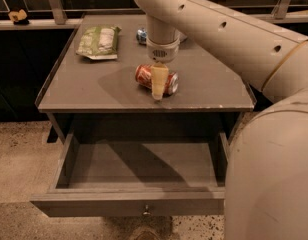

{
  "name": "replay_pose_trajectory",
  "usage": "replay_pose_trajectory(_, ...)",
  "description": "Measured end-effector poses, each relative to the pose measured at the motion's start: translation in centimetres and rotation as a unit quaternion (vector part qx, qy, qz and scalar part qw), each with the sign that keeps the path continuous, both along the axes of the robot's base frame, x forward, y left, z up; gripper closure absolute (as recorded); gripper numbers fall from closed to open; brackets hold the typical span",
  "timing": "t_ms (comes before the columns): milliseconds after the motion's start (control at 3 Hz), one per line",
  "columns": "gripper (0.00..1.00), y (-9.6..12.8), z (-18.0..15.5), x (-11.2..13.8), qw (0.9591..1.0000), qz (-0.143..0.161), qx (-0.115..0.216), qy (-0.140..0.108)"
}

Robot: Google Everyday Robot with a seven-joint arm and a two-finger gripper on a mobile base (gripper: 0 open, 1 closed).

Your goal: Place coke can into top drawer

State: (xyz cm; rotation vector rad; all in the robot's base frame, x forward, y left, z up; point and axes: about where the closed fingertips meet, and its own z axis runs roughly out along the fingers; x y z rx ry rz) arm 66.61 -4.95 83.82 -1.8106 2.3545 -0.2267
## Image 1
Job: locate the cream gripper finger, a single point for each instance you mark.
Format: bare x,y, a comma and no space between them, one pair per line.
159,75

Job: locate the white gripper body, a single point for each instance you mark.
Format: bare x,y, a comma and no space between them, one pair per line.
163,53

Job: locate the red coke can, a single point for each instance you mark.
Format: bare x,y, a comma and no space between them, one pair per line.
143,77

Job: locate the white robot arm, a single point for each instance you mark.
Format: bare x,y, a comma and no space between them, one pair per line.
266,187

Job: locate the blue crushed soda can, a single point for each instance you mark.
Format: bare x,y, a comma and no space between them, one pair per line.
141,36

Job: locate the open grey top drawer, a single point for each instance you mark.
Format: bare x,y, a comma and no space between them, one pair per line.
109,178

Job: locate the metal drawer knob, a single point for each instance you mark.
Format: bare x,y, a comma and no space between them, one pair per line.
146,211

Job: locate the white ceramic bowl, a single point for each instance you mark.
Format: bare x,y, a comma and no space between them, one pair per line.
182,37

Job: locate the green chip bag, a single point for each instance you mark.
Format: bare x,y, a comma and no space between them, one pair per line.
99,43

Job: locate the grey cabinet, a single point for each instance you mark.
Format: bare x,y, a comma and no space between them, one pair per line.
79,86

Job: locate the metal window railing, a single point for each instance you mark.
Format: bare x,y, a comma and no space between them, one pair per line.
94,4

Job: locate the small yellow object on ledge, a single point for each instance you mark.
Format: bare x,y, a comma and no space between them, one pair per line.
18,17

